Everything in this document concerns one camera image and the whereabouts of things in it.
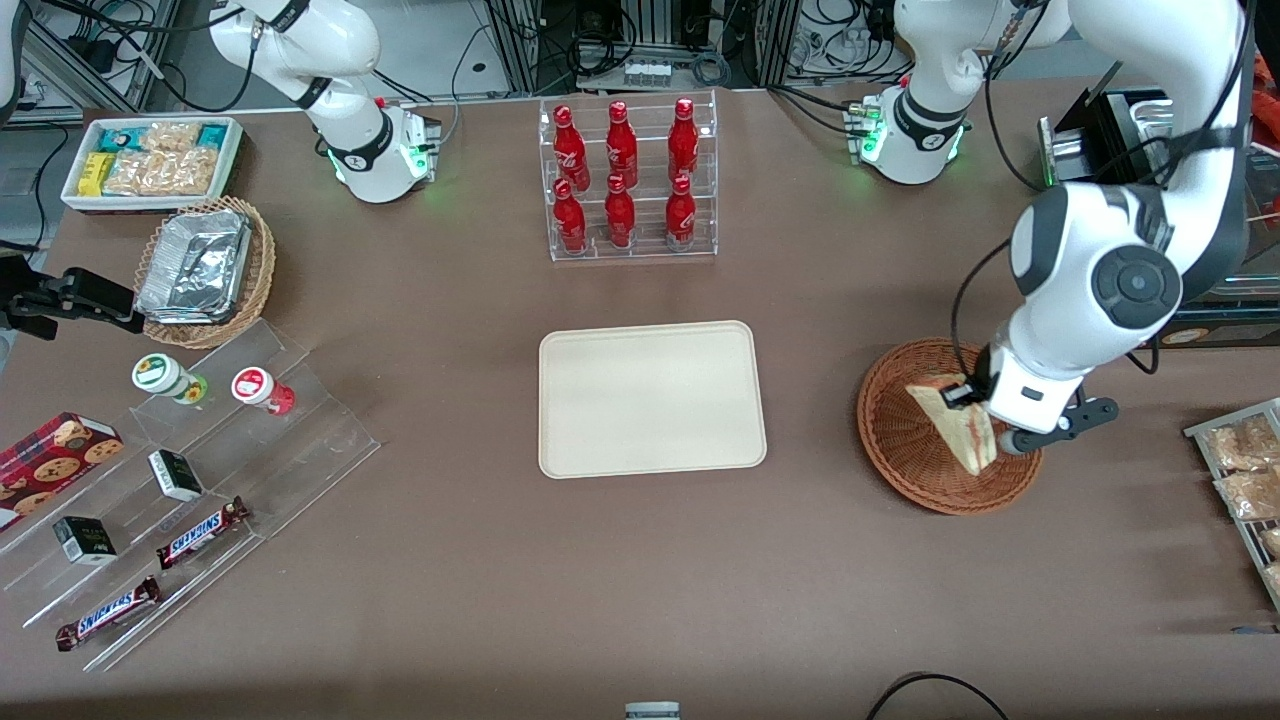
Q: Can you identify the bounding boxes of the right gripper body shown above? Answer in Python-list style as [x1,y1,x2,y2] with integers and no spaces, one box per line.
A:
[0,256,43,333]

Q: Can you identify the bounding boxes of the triangle sandwich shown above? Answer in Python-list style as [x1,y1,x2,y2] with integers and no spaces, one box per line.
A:
[905,375,999,478]

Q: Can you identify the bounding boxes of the brown wicker basket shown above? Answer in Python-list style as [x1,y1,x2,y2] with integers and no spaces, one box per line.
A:
[857,338,1046,516]

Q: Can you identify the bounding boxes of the tray of packaged snacks right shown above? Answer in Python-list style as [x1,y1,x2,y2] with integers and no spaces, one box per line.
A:
[1184,397,1280,613]

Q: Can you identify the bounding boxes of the light wicker basket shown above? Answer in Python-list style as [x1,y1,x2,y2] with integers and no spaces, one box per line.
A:
[134,196,277,350]

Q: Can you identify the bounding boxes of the cream plastic tray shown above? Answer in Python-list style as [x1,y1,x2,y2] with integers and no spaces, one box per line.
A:
[538,320,768,480]

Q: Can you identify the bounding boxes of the green lid yogurt cup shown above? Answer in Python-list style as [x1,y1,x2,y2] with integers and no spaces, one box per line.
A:
[131,352,209,405]

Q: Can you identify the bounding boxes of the silver foil packets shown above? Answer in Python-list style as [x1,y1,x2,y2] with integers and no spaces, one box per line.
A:
[136,209,252,325]

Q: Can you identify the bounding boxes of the red tartan cookie box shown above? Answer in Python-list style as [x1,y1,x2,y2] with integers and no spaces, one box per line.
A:
[0,411,126,532]

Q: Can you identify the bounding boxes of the clear cracker bag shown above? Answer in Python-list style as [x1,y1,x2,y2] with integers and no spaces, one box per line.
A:
[103,148,219,197]
[140,121,202,153]

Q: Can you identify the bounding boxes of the red lid yogurt cup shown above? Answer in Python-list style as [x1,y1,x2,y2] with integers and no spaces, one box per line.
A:
[230,366,297,417]

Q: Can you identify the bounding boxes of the small black carton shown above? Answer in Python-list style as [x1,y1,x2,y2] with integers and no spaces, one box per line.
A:
[148,449,205,503]
[52,515,119,567]

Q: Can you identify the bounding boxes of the white rectangular snack bin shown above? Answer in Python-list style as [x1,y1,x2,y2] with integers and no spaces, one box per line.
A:
[61,116,245,214]

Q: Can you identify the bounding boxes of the clear acrylic stepped shelf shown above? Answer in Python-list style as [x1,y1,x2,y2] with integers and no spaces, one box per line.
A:
[0,319,382,673]

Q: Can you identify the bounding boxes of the black metal appliance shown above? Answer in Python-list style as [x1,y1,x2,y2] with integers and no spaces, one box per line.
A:
[1038,86,1280,350]

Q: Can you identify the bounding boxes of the Snickers chocolate bar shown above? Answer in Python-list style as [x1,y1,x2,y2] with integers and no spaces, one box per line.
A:
[156,496,252,571]
[54,575,163,653]

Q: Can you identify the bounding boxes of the red cola bottle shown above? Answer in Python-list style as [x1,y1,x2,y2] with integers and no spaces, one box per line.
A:
[604,174,637,249]
[605,101,639,189]
[665,176,697,249]
[553,179,588,253]
[553,105,590,191]
[668,98,700,183]

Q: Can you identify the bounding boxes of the clear acrylic bottle rack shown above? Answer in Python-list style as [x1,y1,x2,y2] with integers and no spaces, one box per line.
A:
[539,89,719,263]

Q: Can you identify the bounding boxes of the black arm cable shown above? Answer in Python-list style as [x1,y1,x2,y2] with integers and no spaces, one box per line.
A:
[949,0,1257,383]

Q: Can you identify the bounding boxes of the aluminium frame stand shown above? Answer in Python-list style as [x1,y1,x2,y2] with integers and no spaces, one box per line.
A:
[20,0,183,117]

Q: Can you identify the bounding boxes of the black floor cable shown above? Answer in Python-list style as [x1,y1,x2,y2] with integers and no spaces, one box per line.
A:
[865,672,1011,720]

